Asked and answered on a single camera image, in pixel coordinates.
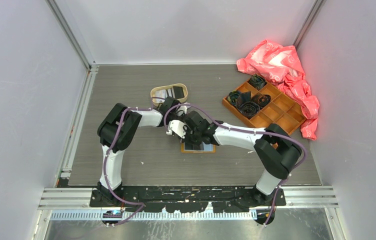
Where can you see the black card in tray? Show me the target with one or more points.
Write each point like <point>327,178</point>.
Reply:
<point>178,92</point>

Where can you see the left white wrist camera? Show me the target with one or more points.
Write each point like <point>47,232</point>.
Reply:
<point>182,110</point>

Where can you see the orange compartment organizer box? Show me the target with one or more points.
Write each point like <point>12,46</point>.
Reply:
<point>282,110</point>

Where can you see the aluminium front rail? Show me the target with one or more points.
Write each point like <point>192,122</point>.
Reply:
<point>72,204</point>

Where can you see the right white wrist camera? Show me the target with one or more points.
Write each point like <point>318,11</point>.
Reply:
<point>177,127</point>

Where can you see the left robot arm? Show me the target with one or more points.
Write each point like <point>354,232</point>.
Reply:
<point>116,133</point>

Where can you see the dark rolled item right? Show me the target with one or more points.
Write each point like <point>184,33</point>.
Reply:
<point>261,100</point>

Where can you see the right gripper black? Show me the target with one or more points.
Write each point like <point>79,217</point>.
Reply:
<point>186,137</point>

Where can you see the dark rolled item left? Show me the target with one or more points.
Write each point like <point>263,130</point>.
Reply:
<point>237,98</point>

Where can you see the stack of striped cards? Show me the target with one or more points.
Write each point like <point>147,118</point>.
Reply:
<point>163,93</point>

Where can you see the dark rolled item lower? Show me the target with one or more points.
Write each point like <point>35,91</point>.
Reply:
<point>248,109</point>

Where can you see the pink plastic bag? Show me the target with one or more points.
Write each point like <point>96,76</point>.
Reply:
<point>280,65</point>

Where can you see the dark rolled item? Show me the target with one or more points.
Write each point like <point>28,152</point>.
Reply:
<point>248,109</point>
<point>237,98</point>
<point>261,100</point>
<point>257,81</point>

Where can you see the dark rolled item upper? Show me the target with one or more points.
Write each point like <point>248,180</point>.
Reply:
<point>257,81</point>

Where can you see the beige oval tray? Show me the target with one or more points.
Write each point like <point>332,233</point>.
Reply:
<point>156,101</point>

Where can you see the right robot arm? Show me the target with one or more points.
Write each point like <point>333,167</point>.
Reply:
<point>276,150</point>

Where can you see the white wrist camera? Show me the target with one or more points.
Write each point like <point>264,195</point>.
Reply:
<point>177,127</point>
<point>182,110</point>

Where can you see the orange card holder wallet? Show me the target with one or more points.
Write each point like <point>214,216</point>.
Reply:
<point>208,149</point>

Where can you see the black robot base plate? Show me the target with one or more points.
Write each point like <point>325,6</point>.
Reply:
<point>189,199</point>

